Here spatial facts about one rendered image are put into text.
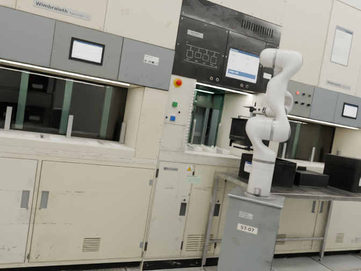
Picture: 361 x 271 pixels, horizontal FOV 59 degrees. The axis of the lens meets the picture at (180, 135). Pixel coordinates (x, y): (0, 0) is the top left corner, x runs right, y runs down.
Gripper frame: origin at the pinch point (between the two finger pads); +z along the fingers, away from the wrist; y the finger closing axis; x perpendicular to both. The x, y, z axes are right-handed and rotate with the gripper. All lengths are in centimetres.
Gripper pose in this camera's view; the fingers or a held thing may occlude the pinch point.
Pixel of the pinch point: (253, 109)
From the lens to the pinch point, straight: 238.5
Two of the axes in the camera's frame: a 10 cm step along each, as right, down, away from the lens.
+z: -4.0, -1.1, 9.1
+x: 1.6, -9.9, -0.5
